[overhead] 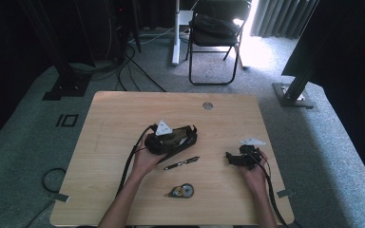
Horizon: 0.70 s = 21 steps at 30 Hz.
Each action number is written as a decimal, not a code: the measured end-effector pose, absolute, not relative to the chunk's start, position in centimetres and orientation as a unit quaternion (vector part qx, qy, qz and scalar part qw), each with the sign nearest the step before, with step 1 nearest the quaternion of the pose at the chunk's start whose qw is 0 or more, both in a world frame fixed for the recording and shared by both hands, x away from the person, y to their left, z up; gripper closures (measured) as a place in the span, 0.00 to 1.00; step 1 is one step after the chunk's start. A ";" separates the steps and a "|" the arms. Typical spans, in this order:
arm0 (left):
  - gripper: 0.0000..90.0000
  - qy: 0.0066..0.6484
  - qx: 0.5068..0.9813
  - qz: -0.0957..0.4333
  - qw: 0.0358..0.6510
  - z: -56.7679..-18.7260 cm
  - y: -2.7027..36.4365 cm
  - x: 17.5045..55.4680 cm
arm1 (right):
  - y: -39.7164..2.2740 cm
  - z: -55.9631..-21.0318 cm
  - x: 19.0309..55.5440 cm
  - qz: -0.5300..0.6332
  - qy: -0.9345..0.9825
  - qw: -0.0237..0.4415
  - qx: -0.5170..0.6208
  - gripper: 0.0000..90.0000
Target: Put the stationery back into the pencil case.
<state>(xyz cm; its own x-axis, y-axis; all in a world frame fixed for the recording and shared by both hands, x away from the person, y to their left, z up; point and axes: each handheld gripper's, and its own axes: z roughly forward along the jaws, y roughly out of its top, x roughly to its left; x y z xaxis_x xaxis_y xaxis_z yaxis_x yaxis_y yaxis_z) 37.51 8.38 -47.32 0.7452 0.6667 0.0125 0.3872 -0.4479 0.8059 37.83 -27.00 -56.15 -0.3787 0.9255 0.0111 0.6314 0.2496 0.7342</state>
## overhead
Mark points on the grey tape piece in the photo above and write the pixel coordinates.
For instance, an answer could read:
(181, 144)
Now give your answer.
(284, 193)
(61, 197)

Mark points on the black tape strip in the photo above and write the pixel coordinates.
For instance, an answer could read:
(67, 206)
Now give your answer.
(59, 120)

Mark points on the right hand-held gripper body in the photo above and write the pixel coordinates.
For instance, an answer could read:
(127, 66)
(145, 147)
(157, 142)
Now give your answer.
(252, 156)

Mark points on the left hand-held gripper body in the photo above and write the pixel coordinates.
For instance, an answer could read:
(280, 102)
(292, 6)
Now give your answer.
(158, 144)

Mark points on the person's left hand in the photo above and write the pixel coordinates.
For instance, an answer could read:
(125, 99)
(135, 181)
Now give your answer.
(144, 163)

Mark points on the black tape square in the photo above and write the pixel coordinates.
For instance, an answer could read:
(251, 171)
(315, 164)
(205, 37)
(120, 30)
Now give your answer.
(64, 120)

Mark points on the black bag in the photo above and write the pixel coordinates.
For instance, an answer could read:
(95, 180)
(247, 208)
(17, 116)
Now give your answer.
(214, 27)

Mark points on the grey table grommet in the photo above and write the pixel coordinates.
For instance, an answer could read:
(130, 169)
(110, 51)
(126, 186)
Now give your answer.
(207, 105)

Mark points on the black metal stand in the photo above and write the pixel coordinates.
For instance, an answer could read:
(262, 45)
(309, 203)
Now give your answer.
(66, 87)
(297, 85)

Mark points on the grey curtain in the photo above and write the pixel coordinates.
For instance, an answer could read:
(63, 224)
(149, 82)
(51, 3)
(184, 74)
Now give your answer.
(282, 19)

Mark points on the correction tape dispenser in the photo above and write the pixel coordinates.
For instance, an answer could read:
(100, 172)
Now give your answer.
(182, 191)

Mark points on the dark curtain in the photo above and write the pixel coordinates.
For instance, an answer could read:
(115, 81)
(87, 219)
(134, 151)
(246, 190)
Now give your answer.
(345, 47)
(0, 63)

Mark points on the dark equipment tower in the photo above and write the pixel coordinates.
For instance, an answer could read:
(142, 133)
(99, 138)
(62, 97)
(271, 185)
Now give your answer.
(125, 28)

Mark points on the black pencil case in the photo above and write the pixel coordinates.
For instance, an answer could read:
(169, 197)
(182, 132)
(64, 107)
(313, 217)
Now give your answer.
(191, 139)

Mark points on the black pen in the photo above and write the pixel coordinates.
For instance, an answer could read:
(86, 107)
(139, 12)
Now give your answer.
(182, 163)

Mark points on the person's right hand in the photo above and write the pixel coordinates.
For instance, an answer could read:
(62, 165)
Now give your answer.
(256, 177)

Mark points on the white desk leg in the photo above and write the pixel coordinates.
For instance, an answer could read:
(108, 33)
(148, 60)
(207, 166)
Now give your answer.
(176, 38)

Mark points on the black folding chair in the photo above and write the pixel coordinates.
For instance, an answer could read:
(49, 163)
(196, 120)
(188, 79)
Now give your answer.
(212, 41)

